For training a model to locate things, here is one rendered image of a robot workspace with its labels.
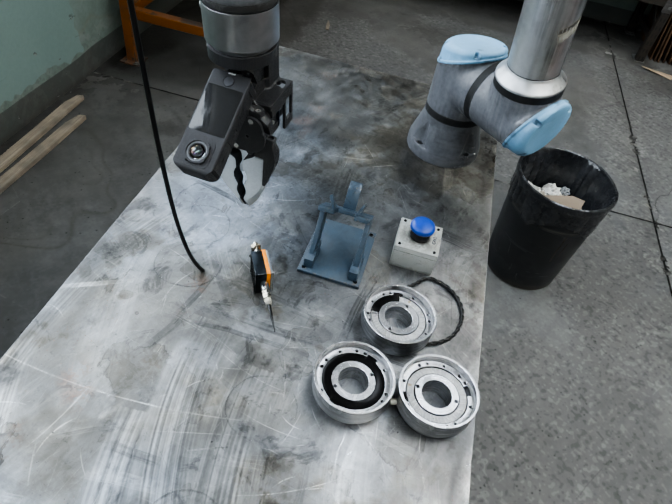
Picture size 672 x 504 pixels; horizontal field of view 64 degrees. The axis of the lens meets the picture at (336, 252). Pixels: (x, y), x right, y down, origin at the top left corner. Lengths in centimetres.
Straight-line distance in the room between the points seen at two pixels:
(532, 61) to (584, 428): 124
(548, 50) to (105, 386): 78
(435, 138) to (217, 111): 61
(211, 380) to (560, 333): 152
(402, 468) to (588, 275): 172
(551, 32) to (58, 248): 166
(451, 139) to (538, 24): 30
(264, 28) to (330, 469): 49
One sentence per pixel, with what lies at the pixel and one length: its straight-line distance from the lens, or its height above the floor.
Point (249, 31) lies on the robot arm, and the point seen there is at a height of 120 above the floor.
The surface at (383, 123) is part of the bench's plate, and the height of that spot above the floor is 80.
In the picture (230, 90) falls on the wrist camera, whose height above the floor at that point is 114.
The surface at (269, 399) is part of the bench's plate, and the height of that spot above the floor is 80.
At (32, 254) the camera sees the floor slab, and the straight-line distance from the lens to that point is 206.
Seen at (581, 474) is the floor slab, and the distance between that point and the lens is 180.
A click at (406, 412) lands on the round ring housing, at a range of 70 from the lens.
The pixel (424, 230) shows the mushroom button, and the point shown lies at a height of 87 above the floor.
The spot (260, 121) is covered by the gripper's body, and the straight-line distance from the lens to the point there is 60.
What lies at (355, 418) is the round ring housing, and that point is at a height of 83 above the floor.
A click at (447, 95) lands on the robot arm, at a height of 94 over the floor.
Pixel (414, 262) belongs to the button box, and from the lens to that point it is 88.
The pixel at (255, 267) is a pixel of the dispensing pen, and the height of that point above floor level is 84.
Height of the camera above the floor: 143
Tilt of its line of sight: 46 degrees down
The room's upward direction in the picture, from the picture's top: 11 degrees clockwise
